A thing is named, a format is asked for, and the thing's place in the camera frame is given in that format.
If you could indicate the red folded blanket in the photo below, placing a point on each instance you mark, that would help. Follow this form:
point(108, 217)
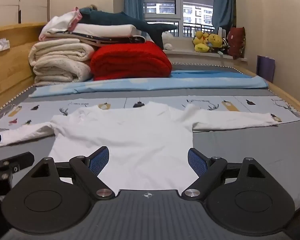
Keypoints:
point(130, 60)

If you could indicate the light blue folded sheet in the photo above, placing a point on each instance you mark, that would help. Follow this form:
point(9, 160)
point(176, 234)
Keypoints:
point(165, 82)

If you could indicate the white plush toy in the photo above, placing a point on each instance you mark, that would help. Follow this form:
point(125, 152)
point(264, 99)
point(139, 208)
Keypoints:
point(168, 41)

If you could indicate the dark teal shark plush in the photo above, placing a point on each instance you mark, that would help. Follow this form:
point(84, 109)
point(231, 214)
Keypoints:
point(115, 18)

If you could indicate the pink and white cloth pile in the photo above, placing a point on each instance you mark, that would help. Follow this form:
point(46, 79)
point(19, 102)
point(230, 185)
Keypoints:
point(60, 23)

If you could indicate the dark red bag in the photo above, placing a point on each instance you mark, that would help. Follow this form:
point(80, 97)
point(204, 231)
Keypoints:
point(236, 42)

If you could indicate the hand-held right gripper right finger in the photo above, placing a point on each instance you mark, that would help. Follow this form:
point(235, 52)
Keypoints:
point(197, 162)

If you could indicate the white long-sleeve shirt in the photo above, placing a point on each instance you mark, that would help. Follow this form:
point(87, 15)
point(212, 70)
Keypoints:
point(130, 140)

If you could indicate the tissue pack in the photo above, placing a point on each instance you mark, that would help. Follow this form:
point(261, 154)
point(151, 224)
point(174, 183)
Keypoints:
point(1, 45)

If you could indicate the wooden bed frame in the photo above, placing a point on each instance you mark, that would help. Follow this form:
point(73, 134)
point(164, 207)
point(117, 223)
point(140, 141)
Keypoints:
point(7, 77)

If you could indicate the grey printed bed sheet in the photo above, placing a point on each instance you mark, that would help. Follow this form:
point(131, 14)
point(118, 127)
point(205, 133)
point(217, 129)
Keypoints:
point(240, 150)

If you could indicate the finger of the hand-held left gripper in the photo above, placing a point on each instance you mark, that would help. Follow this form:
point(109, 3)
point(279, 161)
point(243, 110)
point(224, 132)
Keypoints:
point(17, 161)

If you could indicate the white folded duvet dark trim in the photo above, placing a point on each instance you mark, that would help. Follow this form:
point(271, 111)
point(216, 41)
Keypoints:
point(107, 32)

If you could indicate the cream speckled folded quilt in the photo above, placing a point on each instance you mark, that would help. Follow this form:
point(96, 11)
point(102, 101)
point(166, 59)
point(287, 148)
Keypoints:
point(62, 72)

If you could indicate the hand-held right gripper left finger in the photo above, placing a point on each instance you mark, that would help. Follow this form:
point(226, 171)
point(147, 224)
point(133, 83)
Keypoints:
point(100, 161)

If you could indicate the yellow plush toy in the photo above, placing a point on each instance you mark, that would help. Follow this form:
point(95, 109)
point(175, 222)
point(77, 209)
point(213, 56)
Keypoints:
point(201, 42)
point(216, 41)

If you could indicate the small white box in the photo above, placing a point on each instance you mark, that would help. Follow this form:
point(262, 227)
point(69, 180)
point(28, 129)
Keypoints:
point(222, 33)

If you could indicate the blue curtain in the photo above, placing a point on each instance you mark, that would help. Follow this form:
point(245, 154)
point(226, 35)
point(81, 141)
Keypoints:
point(223, 5)
point(133, 0)

